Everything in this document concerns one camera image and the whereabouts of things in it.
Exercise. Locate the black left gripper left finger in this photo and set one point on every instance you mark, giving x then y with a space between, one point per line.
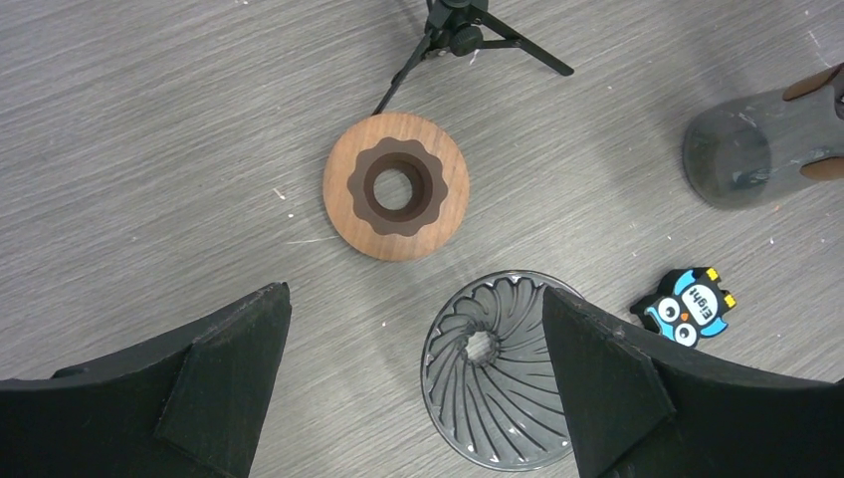
187 403

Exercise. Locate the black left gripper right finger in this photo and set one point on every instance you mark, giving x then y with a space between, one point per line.
637 405

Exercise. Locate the smoky glass carafe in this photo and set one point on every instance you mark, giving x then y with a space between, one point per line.
760 148

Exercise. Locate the grey glass dripper cone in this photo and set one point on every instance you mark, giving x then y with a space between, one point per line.
486 377

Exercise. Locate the blue owl figure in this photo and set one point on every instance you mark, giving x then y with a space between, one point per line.
687 306

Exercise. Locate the silver microphone on tripod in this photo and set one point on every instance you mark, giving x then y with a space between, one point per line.
463 27

